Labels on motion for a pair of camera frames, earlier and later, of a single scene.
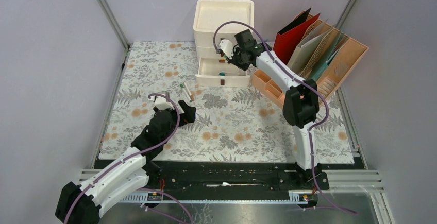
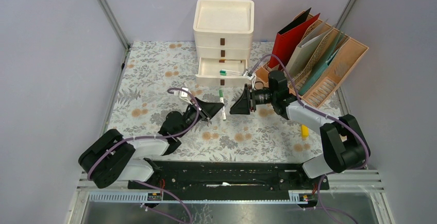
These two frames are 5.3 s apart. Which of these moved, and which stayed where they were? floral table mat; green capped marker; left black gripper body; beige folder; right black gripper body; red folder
Moved: green capped marker; right black gripper body; left black gripper body
Stayed: floral table mat; red folder; beige folder
